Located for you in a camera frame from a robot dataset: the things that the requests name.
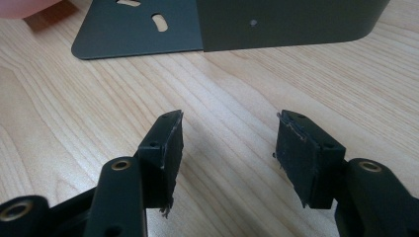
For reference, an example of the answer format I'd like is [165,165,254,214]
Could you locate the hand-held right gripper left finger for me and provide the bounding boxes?
[136,109,185,219]

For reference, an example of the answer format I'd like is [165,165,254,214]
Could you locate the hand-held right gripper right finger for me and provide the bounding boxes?
[272,109,347,210]

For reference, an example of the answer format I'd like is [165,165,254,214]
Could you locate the black slotted corner shelf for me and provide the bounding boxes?
[70,0,391,61]

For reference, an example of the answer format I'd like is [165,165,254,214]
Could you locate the pink pump bottle blue pump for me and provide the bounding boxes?
[0,0,64,21]

